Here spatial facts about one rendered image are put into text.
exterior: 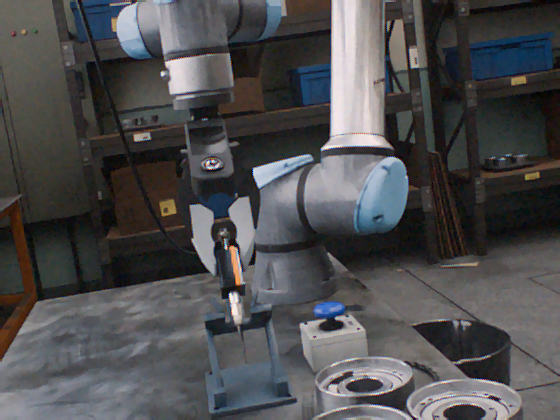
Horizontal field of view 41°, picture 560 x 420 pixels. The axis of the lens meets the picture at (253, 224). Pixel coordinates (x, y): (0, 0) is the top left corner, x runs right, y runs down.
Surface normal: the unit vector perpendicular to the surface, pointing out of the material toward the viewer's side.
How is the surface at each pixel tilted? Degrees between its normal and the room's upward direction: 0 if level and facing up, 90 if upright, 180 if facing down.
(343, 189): 74
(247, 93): 83
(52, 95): 90
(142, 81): 90
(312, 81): 90
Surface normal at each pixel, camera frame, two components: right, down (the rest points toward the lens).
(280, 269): -0.33, -0.09
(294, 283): -0.10, -0.11
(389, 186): 0.82, 0.11
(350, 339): 0.12, 0.16
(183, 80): -0.43, 0.22
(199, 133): -0.02, -0.76
